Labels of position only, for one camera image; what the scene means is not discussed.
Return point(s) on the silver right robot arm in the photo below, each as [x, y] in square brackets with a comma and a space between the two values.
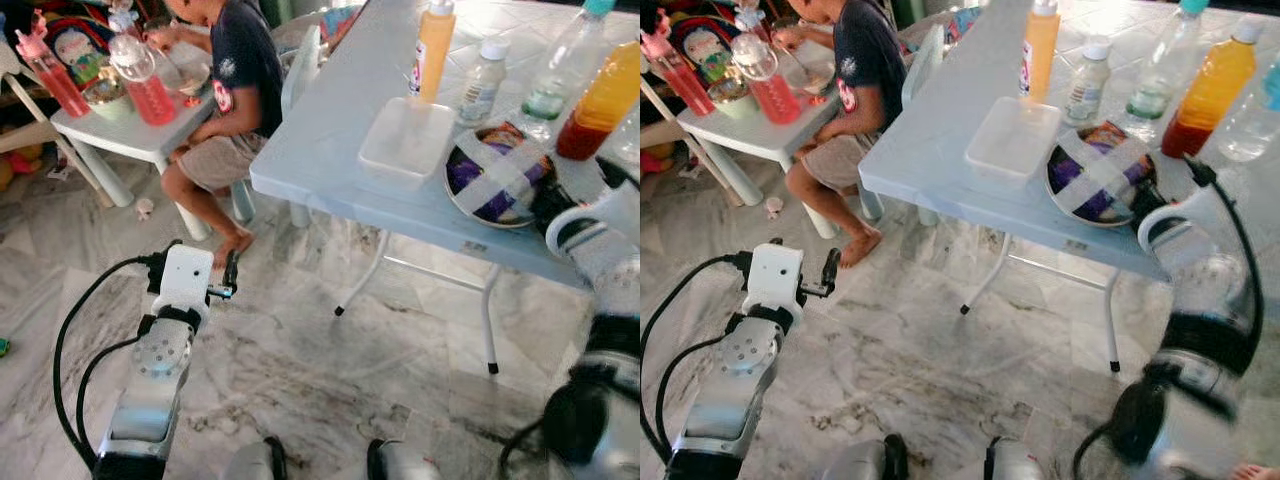
[1210, 290]
[615, 270]

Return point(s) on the round metal bowl taped shut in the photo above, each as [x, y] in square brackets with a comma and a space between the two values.
[490, 175]
[1095, 175]

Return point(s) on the small pale floor toy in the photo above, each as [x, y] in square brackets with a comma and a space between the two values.
[774, 208]
[144, 209]

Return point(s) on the bottle of orange red liquid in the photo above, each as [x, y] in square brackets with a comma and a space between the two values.
[1210, 95]
[600, 110]

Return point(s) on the clear bottle blue label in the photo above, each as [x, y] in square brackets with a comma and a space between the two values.
[1250, 120]
[630, 135]

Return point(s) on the tall clear bottle teal cap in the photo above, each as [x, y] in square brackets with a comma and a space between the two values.
[1165, 65]
[565, 70]

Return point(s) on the small clear bottle white cap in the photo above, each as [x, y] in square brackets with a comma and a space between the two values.
[1088, 85]
[484, 85]

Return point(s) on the clear plastic food container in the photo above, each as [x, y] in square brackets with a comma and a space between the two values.
[1012, 140]
[405, 140]

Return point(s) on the small white plastic table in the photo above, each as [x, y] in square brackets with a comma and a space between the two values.
[130, 135]
[750, 135]

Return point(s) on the silver robot left leg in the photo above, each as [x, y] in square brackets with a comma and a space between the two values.
[250, 462]
[860, 462]

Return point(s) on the silver robot leg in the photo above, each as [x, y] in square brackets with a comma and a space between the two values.
[1015, 465]
[250, 462]
[860, 462]
[405, 465]

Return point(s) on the light blue folding table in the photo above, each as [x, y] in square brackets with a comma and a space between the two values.
[340, 130]
[940, 130]

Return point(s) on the pink water bottle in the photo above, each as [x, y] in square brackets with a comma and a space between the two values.
[678, 75]
[55, 75]

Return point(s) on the orange juice bottle white cap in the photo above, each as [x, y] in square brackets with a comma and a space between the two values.
[1040, 55]
[435, 55]

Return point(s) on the clear bottle of red drink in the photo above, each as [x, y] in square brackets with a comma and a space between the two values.
[148, 90]
[772, 90]

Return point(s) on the white eating bowl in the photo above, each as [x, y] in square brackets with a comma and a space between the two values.
[818, 78]
[193, 80]

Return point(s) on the green food bowl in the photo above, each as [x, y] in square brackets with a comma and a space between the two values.
[105, 98]
[728, 96]

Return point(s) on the child in dark shirt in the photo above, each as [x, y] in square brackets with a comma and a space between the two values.
[865, 55]
[240, 60]

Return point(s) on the white plastic chair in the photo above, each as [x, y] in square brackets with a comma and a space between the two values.
[300, 70]
[922, 65]

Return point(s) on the cartoon print backpack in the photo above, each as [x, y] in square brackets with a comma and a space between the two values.
[705, 45]
[75, 45]

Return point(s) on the silver robot right leg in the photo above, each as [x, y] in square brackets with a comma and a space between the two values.
[1015, 465]
[405, 465]

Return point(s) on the small clear sipper bottle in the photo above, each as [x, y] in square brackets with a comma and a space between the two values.
[123, 18]
[750, 18]

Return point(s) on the bystander bare foot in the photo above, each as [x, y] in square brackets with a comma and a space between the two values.
[1258, 472]

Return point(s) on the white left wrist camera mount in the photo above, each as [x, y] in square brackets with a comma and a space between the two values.
[183, 280]
[773, 280]

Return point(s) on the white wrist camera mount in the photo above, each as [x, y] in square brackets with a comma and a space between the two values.
[183, 280]
[1200, 215]
[773, 280]
[610, 215]

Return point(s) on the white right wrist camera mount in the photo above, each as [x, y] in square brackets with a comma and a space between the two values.
[610, 215]
[1200, 215]

